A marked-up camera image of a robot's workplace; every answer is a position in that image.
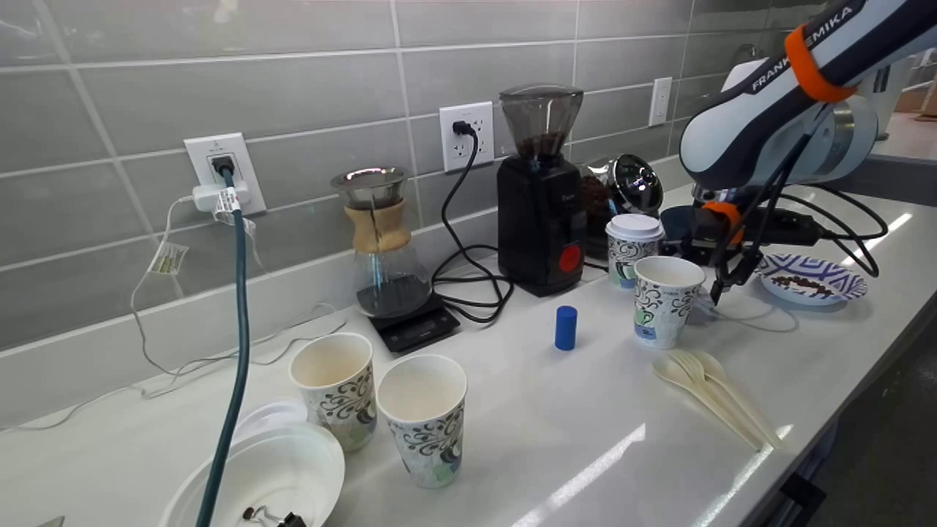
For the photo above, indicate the pale wooden fork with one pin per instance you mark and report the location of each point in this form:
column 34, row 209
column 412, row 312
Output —
column 693, row 369

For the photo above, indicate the lidded patterned paper cup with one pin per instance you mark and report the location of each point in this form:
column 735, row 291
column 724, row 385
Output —
column 631, row 250

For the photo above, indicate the dark blue bowl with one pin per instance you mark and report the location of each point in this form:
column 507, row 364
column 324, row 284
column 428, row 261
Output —
column 681, row 237

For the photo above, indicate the white plastic cup lid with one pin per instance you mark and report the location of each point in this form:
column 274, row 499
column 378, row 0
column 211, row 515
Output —
column 700, row 313

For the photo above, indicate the white wall outlet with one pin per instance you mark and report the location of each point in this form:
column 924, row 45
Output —
column 251, row 155
column 659, row 101
column 454, row 149

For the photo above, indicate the blue plastic cylinder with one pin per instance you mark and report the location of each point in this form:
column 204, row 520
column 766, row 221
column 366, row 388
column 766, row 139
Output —
column 567, row 328

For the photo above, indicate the shiny dark round appliance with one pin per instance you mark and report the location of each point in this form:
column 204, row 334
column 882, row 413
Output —
column 633, row 186

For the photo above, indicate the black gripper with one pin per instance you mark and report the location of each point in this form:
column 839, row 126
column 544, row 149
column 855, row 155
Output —
column 756, row 236

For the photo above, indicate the blue patterned plate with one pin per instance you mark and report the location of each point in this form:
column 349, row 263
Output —
column 831, row 283

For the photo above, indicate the wooden stir sticks bag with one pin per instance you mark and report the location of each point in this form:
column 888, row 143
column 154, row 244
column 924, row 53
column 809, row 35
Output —
column 674, row 369

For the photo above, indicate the black coffee grinder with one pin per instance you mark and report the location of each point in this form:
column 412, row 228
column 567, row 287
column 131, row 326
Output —
column 536, row 224

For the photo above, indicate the white bowl patterned outside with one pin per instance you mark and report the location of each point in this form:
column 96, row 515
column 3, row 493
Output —
column 282, row 470

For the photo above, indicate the glass pour-over carafe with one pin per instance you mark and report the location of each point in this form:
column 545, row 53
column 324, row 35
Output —
column 377, row 236

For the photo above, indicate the white plug adapter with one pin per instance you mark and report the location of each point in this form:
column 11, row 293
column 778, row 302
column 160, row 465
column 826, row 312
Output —
column 211, row 201

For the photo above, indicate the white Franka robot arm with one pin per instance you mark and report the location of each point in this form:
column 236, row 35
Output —
column 763, row 126

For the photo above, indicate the black coffee scale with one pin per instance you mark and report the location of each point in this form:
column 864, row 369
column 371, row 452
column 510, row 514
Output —
column 415, row 326

